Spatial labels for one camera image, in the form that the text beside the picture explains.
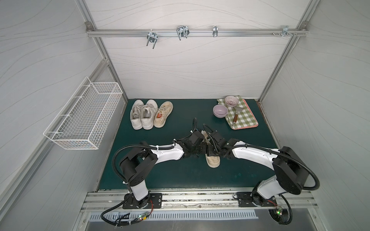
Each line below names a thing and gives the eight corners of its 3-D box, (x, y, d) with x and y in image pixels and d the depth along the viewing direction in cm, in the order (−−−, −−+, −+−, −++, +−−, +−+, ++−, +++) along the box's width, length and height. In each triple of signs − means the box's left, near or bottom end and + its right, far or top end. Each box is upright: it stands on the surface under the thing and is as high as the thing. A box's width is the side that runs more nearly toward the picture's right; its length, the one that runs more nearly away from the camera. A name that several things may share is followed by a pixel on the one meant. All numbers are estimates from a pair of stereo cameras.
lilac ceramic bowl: (213, 118, 110) (214, 114, 106) (212, 109, 116) (213, 104, 112) (227, 118, 110) (229, 114, 106) (225, 109, 116) (226, 104, 112)
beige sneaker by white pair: (153, 126, 105) (151, 121, 100) (164, 103, 120) (163, 98, 115) (164, 129, 103) (163, 123, 98) (174, 105, 118) (173, 100, 114)
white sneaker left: (133, 130, 103) (128, 122, 95) (134, 104, 119) (130, 96, 112) (143, 128, 104) (140, 120, 96) (143, 103, 120) (140, 94, 113)
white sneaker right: (142, 130, 105) (137, 120, 95) (148, 104, 121) (145, 94, 112) (154, 130, 105) (150, 120, 95) (158, 105, 121) (156, 94, 112)
